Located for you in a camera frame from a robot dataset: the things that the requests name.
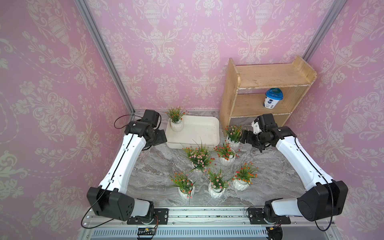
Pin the cream plastic storage box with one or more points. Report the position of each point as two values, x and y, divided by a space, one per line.
197 131

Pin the orange flower plant front right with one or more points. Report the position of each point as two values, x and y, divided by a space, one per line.
243 176

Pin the orange flower plant white pot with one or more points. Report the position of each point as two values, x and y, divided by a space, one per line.
176 118

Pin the red flower plant white pot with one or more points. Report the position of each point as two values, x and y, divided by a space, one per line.
226 154

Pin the tall pink flower plant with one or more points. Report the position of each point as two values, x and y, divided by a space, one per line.
200 156

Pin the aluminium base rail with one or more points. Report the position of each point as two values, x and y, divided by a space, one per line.
208 223

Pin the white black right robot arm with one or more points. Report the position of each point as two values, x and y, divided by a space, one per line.
324 197

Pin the pink flower plant back right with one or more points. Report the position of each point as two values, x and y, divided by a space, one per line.
234 135

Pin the blue lid white tub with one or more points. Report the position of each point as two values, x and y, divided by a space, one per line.
272 97

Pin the pink flower plant front centre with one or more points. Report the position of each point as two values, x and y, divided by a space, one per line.
218 183

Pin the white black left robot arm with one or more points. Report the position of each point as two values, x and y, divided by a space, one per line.
110 199

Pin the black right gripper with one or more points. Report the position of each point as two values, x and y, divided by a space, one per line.
249 140

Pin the wooden two-tier shelf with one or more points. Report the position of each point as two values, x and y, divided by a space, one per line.
246 86

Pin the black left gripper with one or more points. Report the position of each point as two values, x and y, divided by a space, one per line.
161 137

